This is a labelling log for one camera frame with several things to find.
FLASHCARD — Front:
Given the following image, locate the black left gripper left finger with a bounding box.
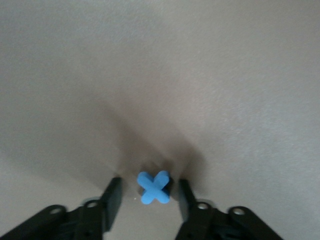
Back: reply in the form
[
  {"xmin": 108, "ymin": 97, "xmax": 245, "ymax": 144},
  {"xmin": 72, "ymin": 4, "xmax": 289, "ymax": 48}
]
[{"xmin": 0, "ymin": 176, "xmax": 123, "ymax": 240}]

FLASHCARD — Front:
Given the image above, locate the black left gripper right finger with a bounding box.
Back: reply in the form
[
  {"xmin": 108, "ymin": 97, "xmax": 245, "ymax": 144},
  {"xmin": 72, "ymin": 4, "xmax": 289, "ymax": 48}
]
[{"xmin": 174, "ymin": 178, "xmax": 286, "ymax": 240}]

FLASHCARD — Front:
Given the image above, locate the blue lowercase letter x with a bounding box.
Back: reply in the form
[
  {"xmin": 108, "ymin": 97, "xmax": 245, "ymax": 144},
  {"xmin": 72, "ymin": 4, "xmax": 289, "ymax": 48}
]
[{"xmin": 136, "ymin": 170, "xmax": 172, "ymax": 205}]

